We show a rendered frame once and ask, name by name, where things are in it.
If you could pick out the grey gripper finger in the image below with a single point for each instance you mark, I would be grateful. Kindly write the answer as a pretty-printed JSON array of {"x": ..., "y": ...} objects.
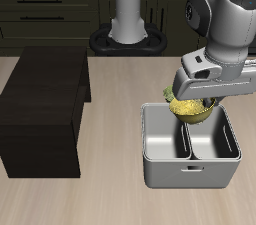
[{"x": 211, "y": 102}]

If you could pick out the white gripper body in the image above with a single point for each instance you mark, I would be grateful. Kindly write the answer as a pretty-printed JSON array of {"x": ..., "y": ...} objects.
[{"x": 213, "y": 89}]

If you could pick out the yellow bowl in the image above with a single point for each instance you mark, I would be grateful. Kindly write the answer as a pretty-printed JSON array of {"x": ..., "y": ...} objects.
[{"x": 190, "y": 112}]

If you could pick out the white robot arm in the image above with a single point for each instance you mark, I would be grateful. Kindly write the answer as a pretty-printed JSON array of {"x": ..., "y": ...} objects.
[{"x": 226, "y": 25}]

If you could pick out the green lumpy object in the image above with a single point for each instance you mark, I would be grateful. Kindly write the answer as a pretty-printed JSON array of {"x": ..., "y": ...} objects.
[{"x": 168, "y": 93}]

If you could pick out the white two-bin basket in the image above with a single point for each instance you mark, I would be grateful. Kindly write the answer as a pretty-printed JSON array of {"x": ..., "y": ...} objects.
[{"x": 186, "y": 172}]

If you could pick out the dark wooden cabinet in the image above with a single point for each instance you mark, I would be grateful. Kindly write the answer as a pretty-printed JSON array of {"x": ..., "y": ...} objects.
[{"x": 43, "y": 102}]

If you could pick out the flat black base plate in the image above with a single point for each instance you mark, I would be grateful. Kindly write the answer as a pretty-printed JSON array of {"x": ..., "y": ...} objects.
[{"x": 100, "y": 41}]

